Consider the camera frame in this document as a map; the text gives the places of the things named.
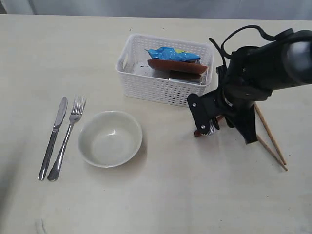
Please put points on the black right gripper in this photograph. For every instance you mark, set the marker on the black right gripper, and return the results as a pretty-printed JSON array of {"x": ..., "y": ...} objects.
[{"x": 238, "y": 89}]

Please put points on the brown wooden spoon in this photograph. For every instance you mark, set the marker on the brown wooden spoon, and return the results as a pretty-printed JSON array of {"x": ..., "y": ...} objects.
[{"x": 212, "y": 128}]

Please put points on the white ceramic bowl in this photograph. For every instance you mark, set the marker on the white ceramic bowl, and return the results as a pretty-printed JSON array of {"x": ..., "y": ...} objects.
[{"x": 110, "y": 139}]

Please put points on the silver fork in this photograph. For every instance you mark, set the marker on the silver fork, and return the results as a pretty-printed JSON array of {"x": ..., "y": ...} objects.
[{"x": 75, "y": 116}]

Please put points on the silver table knife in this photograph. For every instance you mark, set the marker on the silver table knife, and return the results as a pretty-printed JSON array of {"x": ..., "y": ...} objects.
[{"x": 58, "y": 121}]

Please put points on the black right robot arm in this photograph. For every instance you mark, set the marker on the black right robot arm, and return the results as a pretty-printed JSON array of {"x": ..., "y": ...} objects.
[{"x": 288, "y": 55}]

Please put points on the brown round plate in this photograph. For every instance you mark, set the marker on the brown round plate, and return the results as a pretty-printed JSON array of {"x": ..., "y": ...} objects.
[{"x": 168, "y": 65}]

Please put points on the blue snack packet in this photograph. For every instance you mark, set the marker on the blue snack packet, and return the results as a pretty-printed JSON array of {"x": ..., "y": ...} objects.
[{"x": 172, "y": 54}]

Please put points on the white perforated plastic basket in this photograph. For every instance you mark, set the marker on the white perforated plastic basket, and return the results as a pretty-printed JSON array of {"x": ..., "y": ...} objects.
[{"x": 141, "y": 81}]

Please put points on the white backdrop curtain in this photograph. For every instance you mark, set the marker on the white backdrop curtain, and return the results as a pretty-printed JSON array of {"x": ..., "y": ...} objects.
[{"x": 228, "y": 9}]

